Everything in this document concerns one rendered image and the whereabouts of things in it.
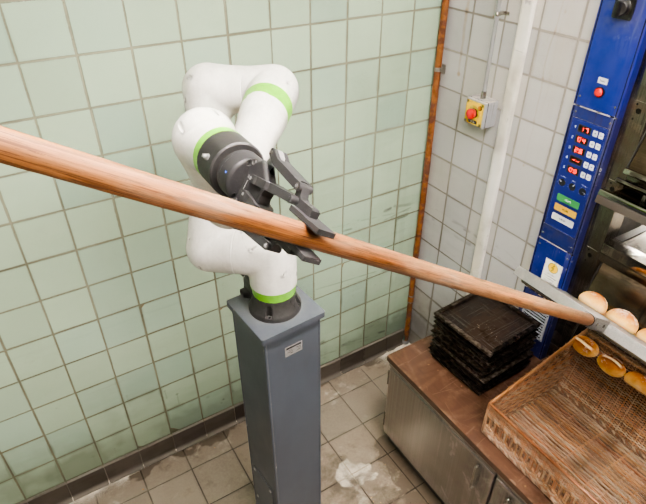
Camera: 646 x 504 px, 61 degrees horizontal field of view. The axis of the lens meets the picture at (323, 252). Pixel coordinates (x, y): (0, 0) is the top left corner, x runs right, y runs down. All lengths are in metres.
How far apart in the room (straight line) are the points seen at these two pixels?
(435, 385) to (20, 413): 1.56
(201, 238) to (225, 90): 0.37
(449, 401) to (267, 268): 1.04
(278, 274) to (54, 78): 0.85
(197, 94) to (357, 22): 0.92
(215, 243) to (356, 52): 1.04
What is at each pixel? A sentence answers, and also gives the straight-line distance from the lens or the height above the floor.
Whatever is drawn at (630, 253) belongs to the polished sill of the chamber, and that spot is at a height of 1.18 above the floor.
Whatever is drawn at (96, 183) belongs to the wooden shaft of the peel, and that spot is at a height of 1.97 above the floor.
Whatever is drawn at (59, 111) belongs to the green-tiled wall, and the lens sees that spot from 1.81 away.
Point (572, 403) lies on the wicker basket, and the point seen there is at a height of 0.59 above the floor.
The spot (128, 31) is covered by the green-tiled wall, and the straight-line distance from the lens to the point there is 1.80.
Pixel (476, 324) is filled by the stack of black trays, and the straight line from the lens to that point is 2.17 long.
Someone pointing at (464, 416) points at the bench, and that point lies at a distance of 2.14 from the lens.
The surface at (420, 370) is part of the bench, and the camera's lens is 2.26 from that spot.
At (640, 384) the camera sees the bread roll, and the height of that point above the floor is 0.84.
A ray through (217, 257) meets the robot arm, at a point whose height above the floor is 1.40.
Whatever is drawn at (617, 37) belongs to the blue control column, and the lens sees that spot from 1.89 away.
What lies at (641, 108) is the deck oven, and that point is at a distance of 1.91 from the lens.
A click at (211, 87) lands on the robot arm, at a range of 1.36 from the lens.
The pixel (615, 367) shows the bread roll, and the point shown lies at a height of 0.84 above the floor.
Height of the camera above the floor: 2.20
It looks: 35 degrees down
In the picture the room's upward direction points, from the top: straight up
